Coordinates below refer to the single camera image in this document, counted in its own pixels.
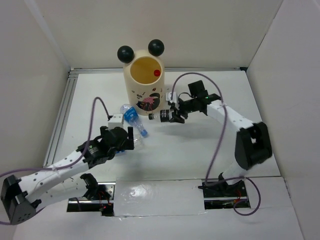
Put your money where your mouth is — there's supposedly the dark-blue label bottle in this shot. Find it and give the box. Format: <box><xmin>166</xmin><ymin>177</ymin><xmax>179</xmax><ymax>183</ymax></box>
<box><xmin>116</xmin><ymin>136</ymin><xmax>146</xmax><ymax>155</ymax></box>

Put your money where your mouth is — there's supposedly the black label small bottle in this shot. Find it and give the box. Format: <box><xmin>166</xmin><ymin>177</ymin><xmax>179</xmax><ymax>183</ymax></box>
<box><xmin>148</xmin><ymin>109</ymin><xmax>174</xmax><ymax>123</ymax></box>

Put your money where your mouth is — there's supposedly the light-blue label bottle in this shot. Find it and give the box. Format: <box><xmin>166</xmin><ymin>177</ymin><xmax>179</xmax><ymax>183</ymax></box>
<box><xmin>120</xmin><ymin>104</ymin><xmax>148</xmax><ymax>138</ymax></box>

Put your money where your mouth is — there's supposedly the red label red-cap bottle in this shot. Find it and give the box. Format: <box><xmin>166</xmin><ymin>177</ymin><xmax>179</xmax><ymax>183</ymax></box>
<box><xmin>153</xmin><ymin>69</ymin><xmax>161</xmax><ymax>77</ymax></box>

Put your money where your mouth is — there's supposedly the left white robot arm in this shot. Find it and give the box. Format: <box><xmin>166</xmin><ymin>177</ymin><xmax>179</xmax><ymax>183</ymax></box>
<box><xmin>0</xmin><ymin>126</ymin><xmax>134</xmax><ymax>225</ymax></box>

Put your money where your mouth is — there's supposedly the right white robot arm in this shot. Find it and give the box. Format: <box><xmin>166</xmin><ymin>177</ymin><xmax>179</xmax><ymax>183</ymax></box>
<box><xmin>165</xmin><ymin>80</ymin><xmax>273</xmax><ymax>196</ymax></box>

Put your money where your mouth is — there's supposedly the cream panda-ear bin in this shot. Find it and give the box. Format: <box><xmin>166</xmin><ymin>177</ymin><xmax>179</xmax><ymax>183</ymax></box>
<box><xmin>117</xmin><ymin>39</ymin><xmax>165</xmax><ymax>116</ymax></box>

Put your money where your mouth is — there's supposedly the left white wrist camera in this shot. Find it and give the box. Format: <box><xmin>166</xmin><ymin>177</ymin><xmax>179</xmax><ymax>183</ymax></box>
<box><xmin>107</xmin><ymin>113</ymin><xmax>124</xmax><ymax>130</ymax></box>

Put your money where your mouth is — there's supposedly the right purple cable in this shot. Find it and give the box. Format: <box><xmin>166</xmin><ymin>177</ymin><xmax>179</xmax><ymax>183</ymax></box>
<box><xmin>171</xmin><ymin>72</ymin><xmax>262</xmax><ymax>217</ymax></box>

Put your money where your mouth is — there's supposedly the purple cable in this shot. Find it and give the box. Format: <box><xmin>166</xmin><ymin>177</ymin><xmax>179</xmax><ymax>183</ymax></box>
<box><xmin>171</xmin><ymin>72</ymin><xmax>262</xmax><ymax>217</ymax></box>
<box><xmin>0</xmin><ymin>96</ymin><xmax>112</xmax><ymax>226</ymax></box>

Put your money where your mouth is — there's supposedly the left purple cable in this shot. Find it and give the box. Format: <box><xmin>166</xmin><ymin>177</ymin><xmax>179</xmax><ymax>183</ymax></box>
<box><xmin>0</xmin><ymin>96</ymin><xmax>112</xmax><ymax>226</ymax></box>

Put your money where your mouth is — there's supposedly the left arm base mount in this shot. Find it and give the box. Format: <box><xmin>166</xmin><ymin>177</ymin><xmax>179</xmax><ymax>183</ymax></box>
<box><xmin>66</xmin><ymin>181</ymin><xmax>116</xmax><ymax>217</ymax></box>

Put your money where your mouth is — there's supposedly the aluminium frame rail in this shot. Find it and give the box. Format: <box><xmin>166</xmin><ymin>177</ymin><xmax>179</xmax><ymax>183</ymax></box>
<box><xmin>44</xmin><ymin>68</ymin><xmax>260</xmax><ymax>182</ymax></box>

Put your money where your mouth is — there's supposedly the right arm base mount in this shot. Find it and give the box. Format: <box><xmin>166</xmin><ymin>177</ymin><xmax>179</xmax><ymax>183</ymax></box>
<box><xmin>197</xmin><ymin>180</ymin><xmax>251</xmax><ymax>210</ymax></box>

